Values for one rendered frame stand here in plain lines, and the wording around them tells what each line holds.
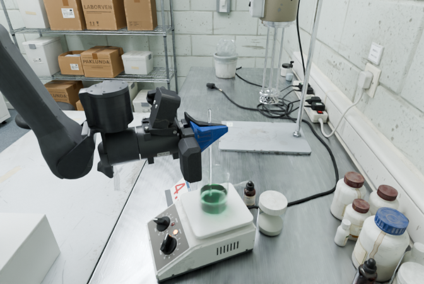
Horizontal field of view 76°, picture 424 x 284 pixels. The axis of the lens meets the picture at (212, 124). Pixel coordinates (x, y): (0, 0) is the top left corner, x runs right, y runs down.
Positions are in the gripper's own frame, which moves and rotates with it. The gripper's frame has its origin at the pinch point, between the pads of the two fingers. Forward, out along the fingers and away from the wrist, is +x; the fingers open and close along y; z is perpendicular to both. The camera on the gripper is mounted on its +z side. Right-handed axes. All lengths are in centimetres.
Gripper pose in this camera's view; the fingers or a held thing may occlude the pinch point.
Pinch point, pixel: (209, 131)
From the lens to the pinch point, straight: 47.4
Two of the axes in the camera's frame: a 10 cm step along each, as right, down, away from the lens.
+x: 9.5, -1.6, 2.7
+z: -0.1, -8.8, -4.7
